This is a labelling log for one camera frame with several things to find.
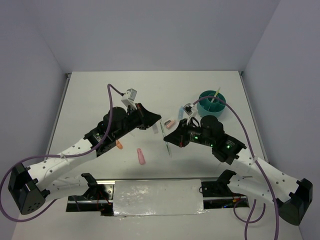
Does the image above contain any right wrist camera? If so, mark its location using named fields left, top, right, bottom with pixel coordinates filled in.
left=183, top=103, right=198, bottom=124

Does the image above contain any yellow thin highlighter pen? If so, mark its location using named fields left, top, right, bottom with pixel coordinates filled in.
left=211, top=87, right=221, bottom=103

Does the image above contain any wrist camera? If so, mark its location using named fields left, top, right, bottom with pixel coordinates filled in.
left=183, top=103, right=198, bottom=124
left=121, top=88, right=137, bottom=110

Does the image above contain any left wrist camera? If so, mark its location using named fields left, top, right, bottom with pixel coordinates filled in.
left=121, top=88, right=137, bottom=110

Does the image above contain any pink white correction tape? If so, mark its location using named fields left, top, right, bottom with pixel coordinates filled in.
left=164, top=119, right=176, bottom=130

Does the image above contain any blue transparent highlighter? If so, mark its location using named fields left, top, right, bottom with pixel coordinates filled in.
left=177, top=106, right=185, bottom=121

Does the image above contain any grey highlighter orange cap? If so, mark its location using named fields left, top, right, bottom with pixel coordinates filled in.
left=152, top=123, right=159, bottom=134

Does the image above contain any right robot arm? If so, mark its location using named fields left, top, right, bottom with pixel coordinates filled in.
left=163, top=115, right=313, bottom=226

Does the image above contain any silver foil sheet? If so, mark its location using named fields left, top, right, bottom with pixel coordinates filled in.
left=113, top=179, right=205, bottom=217

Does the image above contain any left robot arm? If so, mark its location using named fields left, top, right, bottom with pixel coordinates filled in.
left=8, top=103, right=161, bottom=215

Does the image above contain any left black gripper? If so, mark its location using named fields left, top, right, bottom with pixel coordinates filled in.
left=113, top=103, right=161, bottom=141

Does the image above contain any orange transparent highlighter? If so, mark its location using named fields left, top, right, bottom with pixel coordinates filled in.
left=115, top=140, right=123, bottom=150

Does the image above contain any teal round organizer container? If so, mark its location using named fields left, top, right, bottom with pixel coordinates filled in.
left=196, top=90, right=227, bottom=118

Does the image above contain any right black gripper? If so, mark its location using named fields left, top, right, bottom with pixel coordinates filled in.
left=164, top=118, right=214, bottom=147

